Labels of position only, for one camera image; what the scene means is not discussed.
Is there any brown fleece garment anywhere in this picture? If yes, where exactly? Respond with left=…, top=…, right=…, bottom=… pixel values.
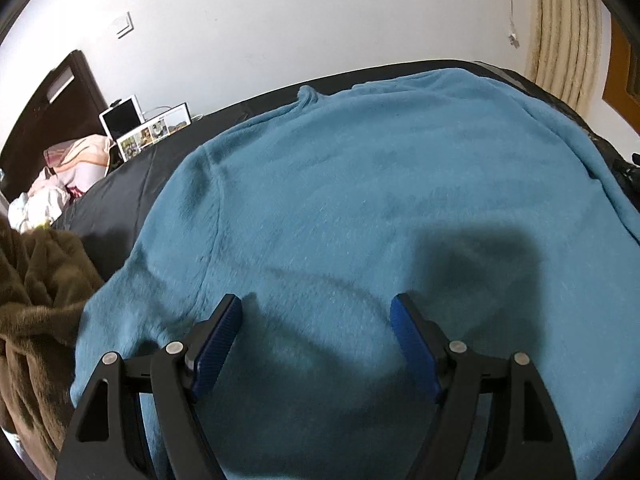
left=0, top=219, right=103, bottom=479

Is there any blue fleece sweater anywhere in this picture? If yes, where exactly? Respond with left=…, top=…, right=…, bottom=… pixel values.
left=70, top=68, right=639, bottom=479

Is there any white hanging cable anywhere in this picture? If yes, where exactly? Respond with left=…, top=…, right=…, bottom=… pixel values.
left=504, top=0, right=522, bottom=50

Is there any photo collage frame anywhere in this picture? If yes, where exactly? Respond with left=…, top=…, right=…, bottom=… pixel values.
left=116, top=103, right=192, bottom=162

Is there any dark wooden headboard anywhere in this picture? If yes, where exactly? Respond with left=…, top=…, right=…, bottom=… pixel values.
left=1, top=50, right=107, bottom=200

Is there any pink striped pillow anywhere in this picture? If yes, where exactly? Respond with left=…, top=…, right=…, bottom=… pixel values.
left=43, top=134, right=112, bottom=197

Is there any white tablet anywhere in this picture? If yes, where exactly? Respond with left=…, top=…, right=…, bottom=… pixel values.
left=99, top=94, right=144, bottom=141

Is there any white wall switch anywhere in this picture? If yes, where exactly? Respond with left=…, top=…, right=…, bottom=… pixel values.
left=116, top=11, right=134, bottom=39

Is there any cream curtain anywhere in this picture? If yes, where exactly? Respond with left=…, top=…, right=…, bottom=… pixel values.
left=525, top=0, right=603, bottom=116

